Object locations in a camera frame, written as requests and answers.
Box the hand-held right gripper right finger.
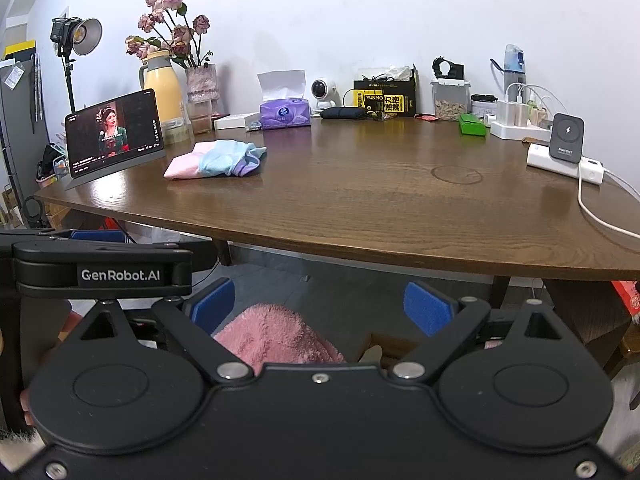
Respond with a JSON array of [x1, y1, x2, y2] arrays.
[[390, 281, 576, 384]]

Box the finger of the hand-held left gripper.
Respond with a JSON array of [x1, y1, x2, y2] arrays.
[[30, 229, 217, 273]]

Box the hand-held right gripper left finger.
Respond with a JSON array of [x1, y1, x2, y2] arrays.
[[65, 279, 253, 384]]

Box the pastel pink blue shorts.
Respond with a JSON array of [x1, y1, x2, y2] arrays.
[[163, 140, 268, 180]]

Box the grey tablet on stand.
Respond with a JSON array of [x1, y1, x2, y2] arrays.
[[65, 89, 168, 191]]

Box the clear lidded bowl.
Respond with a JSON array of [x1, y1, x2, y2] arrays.
[[160, 117, 196, 145]]

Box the clear drinking glass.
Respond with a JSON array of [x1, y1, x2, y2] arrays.
[[187, 100, 213, 135]]

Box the yellow thermos jug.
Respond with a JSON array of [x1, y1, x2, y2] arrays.
[[139, 50, 183, 146]]

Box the flat white box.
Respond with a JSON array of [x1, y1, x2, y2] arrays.
[[212, 112, 261, 131]]

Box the pink glass vase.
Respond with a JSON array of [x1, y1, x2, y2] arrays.
[[186, 64, 219, 106]]

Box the white power bank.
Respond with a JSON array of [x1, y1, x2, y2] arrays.
[[526, 144, 606, 186]]

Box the green box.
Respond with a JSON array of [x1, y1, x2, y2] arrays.
[[459, 113, 488, 137]]

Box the white power strip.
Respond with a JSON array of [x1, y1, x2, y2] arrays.
[[490, 119, 553, 142]]

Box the red bag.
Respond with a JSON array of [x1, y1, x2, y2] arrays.
[[612, 280, 640, 317]]

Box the studio lamp on stand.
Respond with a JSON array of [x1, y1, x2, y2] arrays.
[[50, 16, 103, 113]]

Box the purple tissue box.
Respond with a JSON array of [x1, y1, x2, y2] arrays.
[[257, 70, 312, 131]]

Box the clear container of nuts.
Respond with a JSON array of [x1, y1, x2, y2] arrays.
[[431, 77, 472, 122]]

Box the black yellow cardboard box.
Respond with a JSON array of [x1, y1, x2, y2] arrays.
[[352, 65, 418, 118]]

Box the black pouch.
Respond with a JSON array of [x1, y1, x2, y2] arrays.
[[320, 106, 368, 121]]

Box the black watch on holder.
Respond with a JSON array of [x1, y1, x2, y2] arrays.
[[432, 57, 465, 80]]

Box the blue water bottle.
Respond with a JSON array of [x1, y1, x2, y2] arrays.
[[490, 44, 528, 91]]

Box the thick white cable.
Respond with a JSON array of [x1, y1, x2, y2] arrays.
[[577, 170, 640, 241]]

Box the grey wireless charger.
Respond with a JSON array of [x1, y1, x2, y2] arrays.
[[548, 113, 585, 163]]

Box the white security camera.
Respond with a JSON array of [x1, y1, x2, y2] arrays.
[[310, 79, 341, 111]]

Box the thin white charger cable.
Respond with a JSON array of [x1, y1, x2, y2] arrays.
[[505, 84, 571, 116]]

